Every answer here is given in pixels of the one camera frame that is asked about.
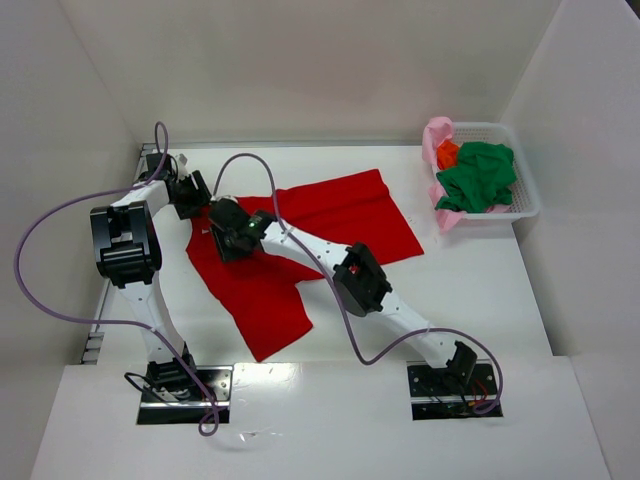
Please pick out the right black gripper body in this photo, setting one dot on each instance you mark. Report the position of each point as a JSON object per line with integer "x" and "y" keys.
{"x": 221, "y": 240}

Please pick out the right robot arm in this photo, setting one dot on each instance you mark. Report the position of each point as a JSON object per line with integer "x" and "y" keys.
{"x": 355, "y": 277}

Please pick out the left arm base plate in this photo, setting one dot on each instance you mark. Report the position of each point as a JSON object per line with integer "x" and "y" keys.
{"x": 161, "y": 407}

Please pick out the orange t-shirt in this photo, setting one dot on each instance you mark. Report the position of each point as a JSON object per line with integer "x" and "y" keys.
{"x": 446, "y": 155}

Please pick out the white plastic basket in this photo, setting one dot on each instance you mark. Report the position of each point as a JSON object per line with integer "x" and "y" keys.
{"x": 526, "y": 203}

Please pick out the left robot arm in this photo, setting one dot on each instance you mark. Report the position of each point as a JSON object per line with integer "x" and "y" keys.
{"x": 128, "y": 254}

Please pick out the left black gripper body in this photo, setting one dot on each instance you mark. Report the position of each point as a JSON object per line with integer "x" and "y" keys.
{"x": 198, "y": 189}

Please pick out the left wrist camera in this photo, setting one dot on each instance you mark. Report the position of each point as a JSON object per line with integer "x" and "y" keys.
{"x": 180, "y": 166}

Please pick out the green t-shirt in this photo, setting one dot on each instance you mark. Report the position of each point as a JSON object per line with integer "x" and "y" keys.
{"x": 480, "y": 180}

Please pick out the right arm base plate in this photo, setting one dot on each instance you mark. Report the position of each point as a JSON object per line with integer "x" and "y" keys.
{"x": 431, "y": 400}

